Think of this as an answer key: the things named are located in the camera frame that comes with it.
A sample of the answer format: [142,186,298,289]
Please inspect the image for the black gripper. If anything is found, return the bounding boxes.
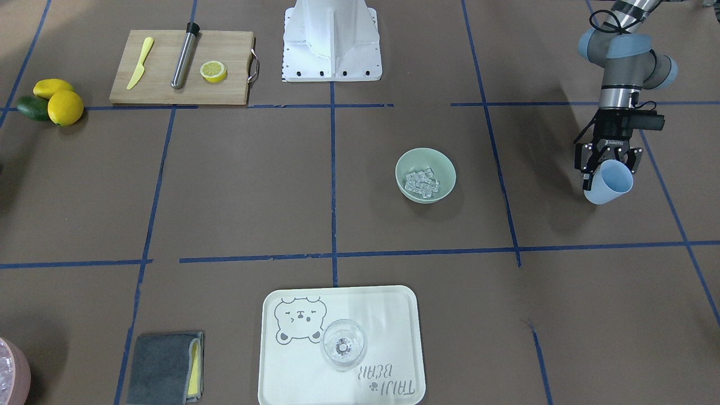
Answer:
[574,109,645,191]

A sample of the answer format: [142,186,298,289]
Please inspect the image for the clear ice cubes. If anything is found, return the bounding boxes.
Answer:
[403,167,440,199]

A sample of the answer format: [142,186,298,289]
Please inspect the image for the light blue cup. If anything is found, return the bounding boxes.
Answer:
[584,160,633,205]

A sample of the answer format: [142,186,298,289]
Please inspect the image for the pink bowl with ice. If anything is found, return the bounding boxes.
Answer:
[1,338,31,404]

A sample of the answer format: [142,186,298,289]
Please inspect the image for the green avocado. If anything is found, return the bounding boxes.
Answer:
[16,96,51,122]

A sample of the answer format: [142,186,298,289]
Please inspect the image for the green bowl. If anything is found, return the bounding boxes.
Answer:
[394,148,457,204]

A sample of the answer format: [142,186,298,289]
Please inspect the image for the cream bear tray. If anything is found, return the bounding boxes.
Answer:
[258,285,425,404]

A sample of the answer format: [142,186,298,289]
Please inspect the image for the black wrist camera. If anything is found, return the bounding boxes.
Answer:
[627,110,665,131]

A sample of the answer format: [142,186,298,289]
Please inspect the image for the yellow lemon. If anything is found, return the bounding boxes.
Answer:
[47,90,84,127]

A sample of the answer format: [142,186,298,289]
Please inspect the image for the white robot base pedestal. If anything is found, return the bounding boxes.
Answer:
[281,1,383,83]

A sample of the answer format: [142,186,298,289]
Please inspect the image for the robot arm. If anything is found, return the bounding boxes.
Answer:
[574,1,678,192]

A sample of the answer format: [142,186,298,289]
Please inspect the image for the lemon half slice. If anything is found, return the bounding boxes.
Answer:
[200,61,227,84]

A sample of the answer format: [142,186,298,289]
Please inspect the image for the wooden cutting board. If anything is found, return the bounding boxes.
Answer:
[110,30,255,105]

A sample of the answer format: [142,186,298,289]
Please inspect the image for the yellow mango fruit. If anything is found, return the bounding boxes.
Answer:
[33,78,74,100]

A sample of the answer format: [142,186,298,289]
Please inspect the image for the steel muddler black cap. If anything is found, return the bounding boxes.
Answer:
[170,21,200,89]

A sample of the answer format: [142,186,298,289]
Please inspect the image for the grey folded cloth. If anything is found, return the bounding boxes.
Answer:
[127,331,205,404]

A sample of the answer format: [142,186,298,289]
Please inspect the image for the yellow plastic knife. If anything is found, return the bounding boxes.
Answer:
[126,37,155,90]

